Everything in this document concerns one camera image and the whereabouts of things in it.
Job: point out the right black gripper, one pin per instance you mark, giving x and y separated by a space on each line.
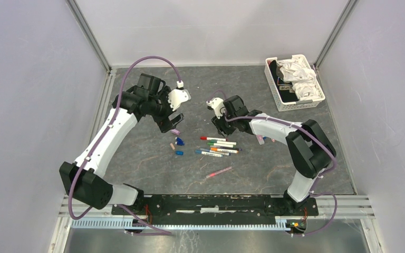
224 131

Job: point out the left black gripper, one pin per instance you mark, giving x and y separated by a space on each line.
164 122

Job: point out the purple highlighter cap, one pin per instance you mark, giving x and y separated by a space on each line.
175 131

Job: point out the pink highlighter pen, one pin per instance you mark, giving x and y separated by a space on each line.
260 139

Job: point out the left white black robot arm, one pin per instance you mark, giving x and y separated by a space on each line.
83 179

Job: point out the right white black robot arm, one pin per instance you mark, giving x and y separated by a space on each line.
311 151

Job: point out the red thin pen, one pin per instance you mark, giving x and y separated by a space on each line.
218 172

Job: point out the green cap marker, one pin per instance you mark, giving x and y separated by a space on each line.
223 143

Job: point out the orange cap marker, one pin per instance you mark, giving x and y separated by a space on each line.
225 150

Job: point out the white plastic basket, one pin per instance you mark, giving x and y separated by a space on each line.
283 94

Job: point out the crumpled white cloth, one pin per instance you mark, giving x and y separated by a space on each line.
303 78

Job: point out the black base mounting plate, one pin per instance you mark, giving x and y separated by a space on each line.
221 209

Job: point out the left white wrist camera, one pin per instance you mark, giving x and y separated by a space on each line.
177 97

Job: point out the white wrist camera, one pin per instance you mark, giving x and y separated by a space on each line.
177 97
217 105

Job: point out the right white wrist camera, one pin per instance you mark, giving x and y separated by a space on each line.
217 105

